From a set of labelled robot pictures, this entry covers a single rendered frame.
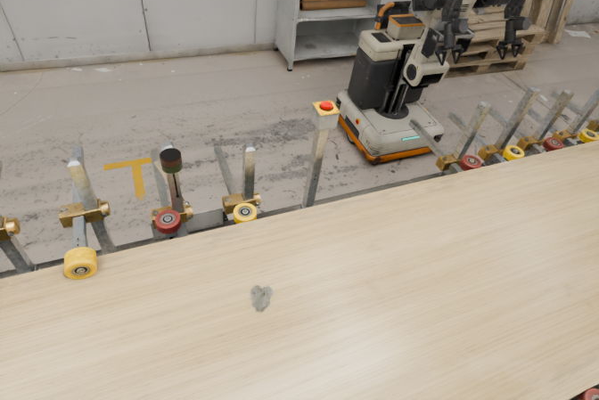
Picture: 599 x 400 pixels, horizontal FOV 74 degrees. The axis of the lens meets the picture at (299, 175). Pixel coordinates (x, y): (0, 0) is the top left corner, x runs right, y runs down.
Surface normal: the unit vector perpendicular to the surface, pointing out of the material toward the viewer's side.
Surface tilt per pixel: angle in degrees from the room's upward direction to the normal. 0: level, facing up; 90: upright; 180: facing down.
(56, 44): 90
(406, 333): 0
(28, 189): 0
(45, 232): 0
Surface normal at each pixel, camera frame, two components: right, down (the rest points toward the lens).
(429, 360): 0.11, -0.71
